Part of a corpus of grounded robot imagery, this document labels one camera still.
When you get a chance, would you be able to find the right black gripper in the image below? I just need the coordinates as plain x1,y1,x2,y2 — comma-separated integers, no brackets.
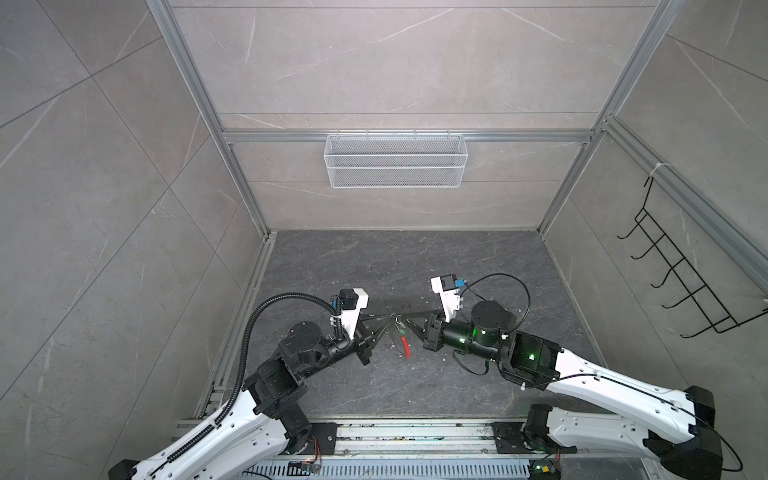
402,308,503,366

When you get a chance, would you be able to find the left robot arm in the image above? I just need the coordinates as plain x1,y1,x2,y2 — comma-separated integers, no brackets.
108,316,394,479

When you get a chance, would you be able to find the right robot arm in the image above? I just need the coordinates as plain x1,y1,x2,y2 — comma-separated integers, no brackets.
402,301,723,479

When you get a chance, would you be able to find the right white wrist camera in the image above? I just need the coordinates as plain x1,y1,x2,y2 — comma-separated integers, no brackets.
430,274,466,323

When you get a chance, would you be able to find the right black camera cable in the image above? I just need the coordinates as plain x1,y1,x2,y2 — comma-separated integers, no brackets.
458,272,532,334

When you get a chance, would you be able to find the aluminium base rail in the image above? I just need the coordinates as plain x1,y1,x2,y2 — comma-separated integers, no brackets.
240,418,668,479

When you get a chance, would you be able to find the white wire mesh basket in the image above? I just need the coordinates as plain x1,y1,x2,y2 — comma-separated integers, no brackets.
323,133,469,189

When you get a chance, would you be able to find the left black corrugated cable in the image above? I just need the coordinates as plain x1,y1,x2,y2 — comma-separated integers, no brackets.
161,292,337,463

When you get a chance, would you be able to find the black wire hook rack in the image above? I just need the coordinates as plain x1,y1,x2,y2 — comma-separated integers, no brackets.
616,176,767,339

